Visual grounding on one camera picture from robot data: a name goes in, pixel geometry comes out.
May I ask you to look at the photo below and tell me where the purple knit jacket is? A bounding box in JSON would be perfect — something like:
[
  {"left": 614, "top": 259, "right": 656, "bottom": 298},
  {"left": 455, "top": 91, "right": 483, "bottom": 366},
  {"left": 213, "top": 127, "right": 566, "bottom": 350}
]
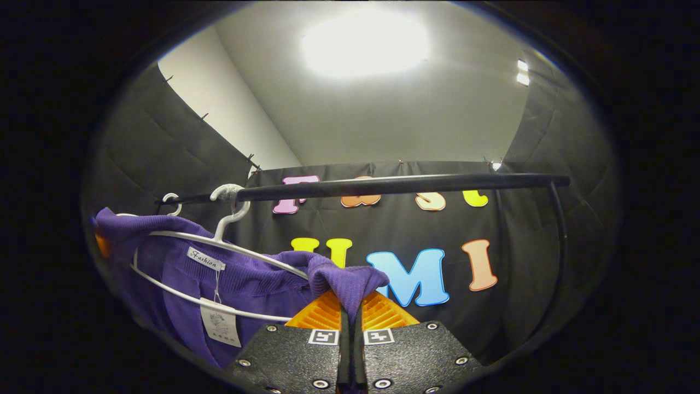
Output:
[{"left": 93, "top": 207, "right": 390, "bottom": 368}]

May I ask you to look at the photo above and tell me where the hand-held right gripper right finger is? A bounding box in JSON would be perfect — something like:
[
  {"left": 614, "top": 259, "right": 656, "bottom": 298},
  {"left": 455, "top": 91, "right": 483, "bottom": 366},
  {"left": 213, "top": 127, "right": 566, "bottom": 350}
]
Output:
[{"left": 353, "top": 290, "right": 485, "bottom": 394}]

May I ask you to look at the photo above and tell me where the black backdrop cloth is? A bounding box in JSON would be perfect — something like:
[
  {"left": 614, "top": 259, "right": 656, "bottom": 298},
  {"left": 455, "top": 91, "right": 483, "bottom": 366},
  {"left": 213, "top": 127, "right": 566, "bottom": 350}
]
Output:
[{"left": 82, "top": 49, "right": 619, "bottom": 364}]

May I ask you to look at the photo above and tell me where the black clothes rack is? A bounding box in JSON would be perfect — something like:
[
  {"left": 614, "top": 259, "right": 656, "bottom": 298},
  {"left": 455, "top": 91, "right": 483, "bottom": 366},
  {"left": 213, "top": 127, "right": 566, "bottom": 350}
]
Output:
[{"left": 156, "top": 173, "right": 570, "bottom": 351}]

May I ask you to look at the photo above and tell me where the large ceiling light panel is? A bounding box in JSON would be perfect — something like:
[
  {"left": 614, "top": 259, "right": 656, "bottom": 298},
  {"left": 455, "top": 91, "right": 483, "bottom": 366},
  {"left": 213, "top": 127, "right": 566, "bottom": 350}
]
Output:
[{"left": 302, "top": 11, "right": 430, "bottom": 77}]

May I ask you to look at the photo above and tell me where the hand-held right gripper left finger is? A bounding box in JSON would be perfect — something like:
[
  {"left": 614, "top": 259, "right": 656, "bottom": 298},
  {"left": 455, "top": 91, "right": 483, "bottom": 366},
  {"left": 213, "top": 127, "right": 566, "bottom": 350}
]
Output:
[{"left": 227, "top": 290, "right": 351, "bottom": 394}]

